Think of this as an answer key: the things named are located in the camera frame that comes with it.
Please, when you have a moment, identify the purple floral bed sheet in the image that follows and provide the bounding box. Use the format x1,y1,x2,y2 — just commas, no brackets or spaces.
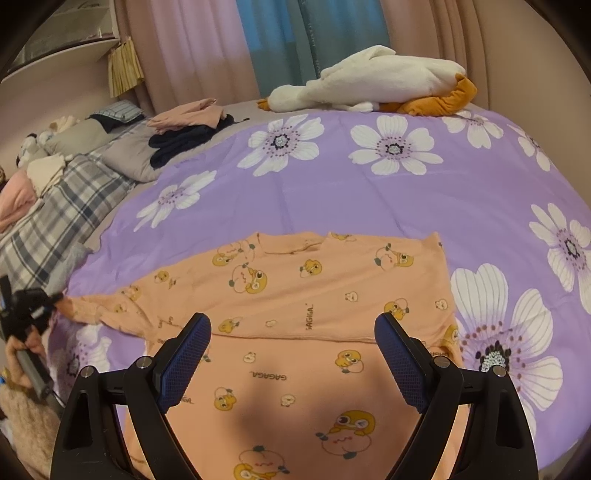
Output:
49,111,590,467

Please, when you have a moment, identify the orange duck print shirt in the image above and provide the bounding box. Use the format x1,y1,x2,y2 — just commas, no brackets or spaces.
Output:
60,233,461,479

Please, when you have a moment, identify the pink curtain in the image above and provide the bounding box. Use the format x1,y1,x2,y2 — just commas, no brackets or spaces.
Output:
114,1,489,112

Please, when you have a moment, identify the teal blue curtain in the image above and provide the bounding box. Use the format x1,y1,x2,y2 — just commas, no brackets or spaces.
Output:
238,0,390,97

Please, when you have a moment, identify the pink cloth pile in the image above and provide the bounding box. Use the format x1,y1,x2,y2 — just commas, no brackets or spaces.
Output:
0,170,37,233

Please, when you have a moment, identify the brown fluffy rug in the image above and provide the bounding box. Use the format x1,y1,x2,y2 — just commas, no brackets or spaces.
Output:
1,384,60,479

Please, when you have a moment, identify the striped pillow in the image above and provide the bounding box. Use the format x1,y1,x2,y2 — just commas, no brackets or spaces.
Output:
88,100,145,134

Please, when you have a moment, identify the person's left hand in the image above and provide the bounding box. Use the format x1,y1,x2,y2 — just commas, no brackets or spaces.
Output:
5,326,47,390

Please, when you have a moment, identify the cream folded cloth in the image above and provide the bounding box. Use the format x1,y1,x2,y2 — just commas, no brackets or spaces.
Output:
25,154,73,198

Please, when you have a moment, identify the olive grey pillow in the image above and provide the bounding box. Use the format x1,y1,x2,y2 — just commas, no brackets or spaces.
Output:
44,119,115,156

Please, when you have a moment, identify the pink folded garment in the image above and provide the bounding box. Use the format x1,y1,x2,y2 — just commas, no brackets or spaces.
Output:
147,98,225,133

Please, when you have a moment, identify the dark navy folded garment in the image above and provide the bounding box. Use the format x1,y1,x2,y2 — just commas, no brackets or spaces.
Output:
148,114,236,169

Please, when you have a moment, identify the white goose plush toy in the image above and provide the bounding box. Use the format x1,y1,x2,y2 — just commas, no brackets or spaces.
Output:
257,45,478,117

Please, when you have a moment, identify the grey plaid blanket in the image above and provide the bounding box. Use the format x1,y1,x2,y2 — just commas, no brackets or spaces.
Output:
0,121,153,294

